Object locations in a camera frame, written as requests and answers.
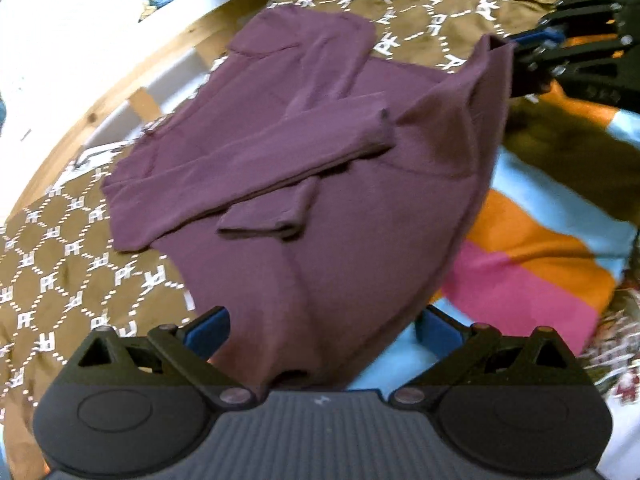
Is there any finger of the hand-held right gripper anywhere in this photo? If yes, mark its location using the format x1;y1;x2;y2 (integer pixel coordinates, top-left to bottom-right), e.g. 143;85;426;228
512;37;640;111
500;0;640;50

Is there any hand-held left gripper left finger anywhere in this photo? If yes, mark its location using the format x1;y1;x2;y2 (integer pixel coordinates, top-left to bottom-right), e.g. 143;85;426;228
70;305;253;408

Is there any brown patterned blanket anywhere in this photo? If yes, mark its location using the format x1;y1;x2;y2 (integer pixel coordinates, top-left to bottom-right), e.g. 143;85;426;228
0;0;640;411

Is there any wooden bed frame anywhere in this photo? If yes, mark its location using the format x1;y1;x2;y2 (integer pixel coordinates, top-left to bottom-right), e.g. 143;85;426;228
0;0;283;233

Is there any maroon long-sleeve top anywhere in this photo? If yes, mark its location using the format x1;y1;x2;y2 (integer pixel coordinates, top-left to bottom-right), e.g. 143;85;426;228
102;7;518;397

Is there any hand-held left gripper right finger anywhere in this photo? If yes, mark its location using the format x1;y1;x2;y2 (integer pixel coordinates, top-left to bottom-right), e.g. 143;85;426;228
389;306;576;408

